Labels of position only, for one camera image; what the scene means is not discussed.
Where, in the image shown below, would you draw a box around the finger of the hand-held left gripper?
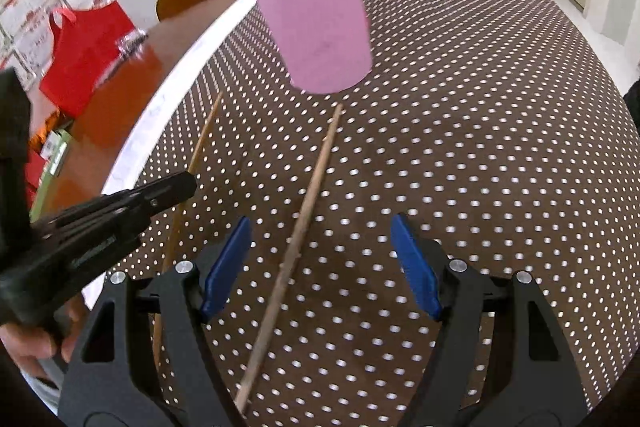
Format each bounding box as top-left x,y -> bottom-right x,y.
59,172 -> 197,219
32,177 -> 197,239

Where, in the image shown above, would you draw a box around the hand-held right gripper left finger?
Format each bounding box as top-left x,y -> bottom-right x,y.
57,216 -> 253,427

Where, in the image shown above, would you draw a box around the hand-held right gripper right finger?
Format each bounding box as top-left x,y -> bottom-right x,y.
390,213 -> 588,427

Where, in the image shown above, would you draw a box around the wooden chopstick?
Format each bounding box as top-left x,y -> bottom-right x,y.
234,104 -> 343,413
151,92 -> 224,370

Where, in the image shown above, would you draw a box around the pink paper cup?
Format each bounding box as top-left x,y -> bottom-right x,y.
248,0 -> 373,95

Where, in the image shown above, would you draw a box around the person's left hand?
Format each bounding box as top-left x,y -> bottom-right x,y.
0,294 -> 88,380

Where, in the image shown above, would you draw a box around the green cardboard box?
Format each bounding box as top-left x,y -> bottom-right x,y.
30,127 -> 71,208

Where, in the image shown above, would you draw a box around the red gift bag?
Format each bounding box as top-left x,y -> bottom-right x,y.
39,1 -> 151,118

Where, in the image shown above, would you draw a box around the brown polka dot tablecloth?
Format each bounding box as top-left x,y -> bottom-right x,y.
82,0 -> 636,427

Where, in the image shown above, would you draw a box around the small clear plastic packets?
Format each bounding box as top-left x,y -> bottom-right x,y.
116,32 -> 151,56

